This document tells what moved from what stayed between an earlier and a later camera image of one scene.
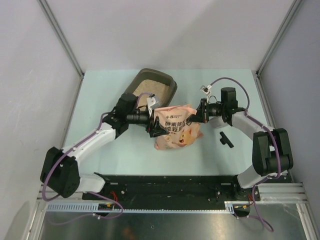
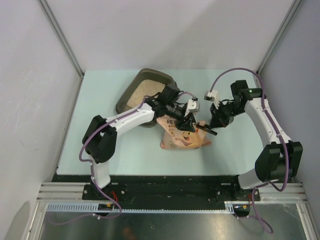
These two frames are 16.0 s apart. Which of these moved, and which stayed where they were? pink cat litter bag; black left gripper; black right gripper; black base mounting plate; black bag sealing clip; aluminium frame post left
Moved: black bag sealing clip; black left gripper; black right gripper; pink cat litter bag
Stayed: aluminium frame post left; black base mounting plate
